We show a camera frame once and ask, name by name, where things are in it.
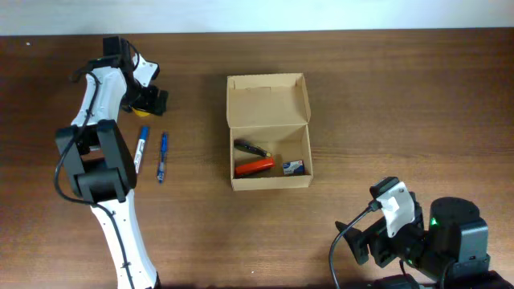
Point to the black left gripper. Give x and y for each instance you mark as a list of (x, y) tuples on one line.
[(152, 100)]

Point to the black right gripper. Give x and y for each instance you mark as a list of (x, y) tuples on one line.
[(370, 243)]

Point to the yellow adhesive tape roll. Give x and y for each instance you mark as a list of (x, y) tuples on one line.
[(141, 113)]

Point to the black yellow correction tape dispenser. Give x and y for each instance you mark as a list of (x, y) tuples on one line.
[(248, 147)]

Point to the white blue staples box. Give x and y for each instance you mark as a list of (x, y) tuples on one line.
[(293, 168)]

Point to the brown cardboard box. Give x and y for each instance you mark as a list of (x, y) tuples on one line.
[(273, 112)]

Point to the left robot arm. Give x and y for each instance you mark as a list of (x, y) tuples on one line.
[(96, 168)]

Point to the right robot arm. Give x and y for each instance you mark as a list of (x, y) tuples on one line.
[(450, 250)]

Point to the blue white marker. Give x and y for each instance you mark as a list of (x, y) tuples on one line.
[(140, 148)]

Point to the blue ballpoint pen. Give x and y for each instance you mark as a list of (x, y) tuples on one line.
[(162, 157)]

